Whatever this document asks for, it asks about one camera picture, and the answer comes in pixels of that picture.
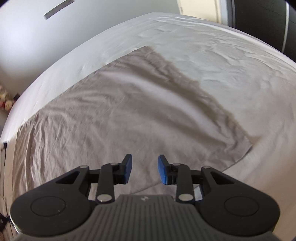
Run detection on beige garment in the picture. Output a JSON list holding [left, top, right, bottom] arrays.
[[13, 46, 253, 202]]

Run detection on black sliding wardrobe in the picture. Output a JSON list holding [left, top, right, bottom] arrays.
[[231, 0, 296, 63]]

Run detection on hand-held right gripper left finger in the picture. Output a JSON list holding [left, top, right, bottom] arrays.
[[55, 153, 133, 204]]

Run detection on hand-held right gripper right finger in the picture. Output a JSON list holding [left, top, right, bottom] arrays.
[[158, 155, 234, 204]]

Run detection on small colourful figurines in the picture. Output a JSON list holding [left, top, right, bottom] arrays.
[[0, 85, 20, 113]]

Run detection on cream door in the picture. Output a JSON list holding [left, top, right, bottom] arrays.
[[177, 0, 223, 25]]

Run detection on bed with white sheet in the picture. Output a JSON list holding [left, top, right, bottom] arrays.
[[0, 11, 296, 241]]

